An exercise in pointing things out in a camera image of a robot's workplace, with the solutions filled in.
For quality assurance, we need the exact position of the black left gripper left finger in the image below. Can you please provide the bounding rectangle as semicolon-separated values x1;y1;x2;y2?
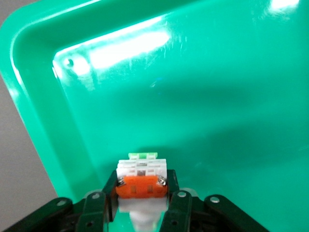
0;170;119;232

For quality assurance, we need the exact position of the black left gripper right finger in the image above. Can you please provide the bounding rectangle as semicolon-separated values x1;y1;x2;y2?
156;169;268;232

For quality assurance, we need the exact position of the white orange switch block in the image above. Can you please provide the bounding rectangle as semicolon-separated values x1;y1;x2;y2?
115;152;169;232

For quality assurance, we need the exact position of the green plastic tray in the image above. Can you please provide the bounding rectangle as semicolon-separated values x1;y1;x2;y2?
0;0;309;232

